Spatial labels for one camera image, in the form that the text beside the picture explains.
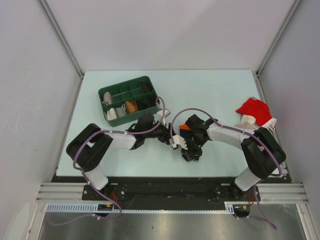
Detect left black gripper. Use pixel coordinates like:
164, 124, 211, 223
143, 117, 175, 145

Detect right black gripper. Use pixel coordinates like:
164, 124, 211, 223
180, 134, 207, 161

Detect navy orange underwear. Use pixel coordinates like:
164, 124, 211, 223
179, 123, 202, 162

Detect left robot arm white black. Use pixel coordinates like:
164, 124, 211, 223
66, 109, 171, 200

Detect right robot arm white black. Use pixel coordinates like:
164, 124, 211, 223
179, 114, 287, 201

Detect red white underwear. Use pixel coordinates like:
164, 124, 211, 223
235, 97, 277, 132

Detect black rolled cloth front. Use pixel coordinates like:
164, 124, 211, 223
136, 100, 149, 111

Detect black rolled cloth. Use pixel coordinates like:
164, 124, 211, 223
145, 95, 158, 108
136, 100, 149, 111
140, 82, 153, 94

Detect black rolled cloth right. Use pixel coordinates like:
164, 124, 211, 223
145, 95, 158, 108

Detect orange rolled cloth in tray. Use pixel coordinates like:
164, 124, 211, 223
125, 100, 139, 114

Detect grey rolled cloth in tray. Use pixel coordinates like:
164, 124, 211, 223
116, 104, 127, 118

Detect black rolled cloth back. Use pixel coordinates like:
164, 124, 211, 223
140, 82, 153, 94

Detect green compartment organizer tray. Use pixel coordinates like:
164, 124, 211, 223
97, 75, 158, 127

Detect white rolled cloth in tray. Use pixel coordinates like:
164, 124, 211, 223
106, 107, 118, 121

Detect beige rolled cloth in tray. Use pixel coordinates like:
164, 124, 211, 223
102, 91, 113, 106

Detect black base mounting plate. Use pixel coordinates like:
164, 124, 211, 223
51, 176, 289, 209

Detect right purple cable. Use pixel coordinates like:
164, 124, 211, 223
169, 107, 283, 231

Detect purple cable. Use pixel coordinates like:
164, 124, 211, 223
169, 107, 283, 231
46, 96, 166, 226

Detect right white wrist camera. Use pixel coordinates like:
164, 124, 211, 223
169, 134, 188, 150

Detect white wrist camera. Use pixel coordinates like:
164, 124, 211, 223
169, 134, 188, 150
156, 108, 171, 126

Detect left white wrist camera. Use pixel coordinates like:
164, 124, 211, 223
156, 108, 171, 126

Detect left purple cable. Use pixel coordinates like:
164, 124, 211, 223
46, 96, 166, 226

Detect slotted cable duct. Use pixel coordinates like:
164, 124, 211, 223
46, 202, 250, 214

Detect aluminium frame rail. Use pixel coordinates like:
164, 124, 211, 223
36, 182, 309, 204

